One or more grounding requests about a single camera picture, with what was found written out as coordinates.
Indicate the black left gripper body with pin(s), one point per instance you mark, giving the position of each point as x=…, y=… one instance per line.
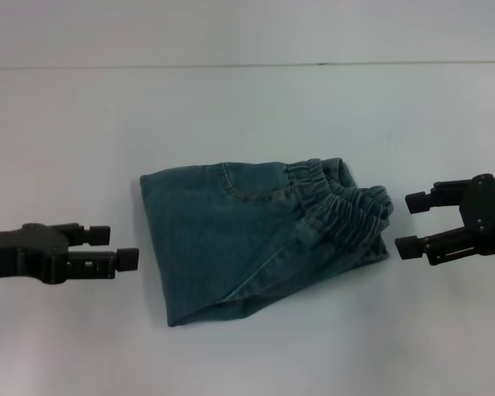
x=24, y=253

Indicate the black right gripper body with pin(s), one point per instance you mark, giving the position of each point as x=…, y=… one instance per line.
x=491, y=214

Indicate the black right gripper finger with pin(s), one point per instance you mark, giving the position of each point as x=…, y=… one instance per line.
x=437, y=247
x=437, y=196

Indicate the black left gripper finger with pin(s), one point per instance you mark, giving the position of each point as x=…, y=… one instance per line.
x=125, y=260
x=90, y=234

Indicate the blue denim shorts basketball print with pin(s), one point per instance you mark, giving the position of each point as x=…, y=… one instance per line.
x=231, y=239

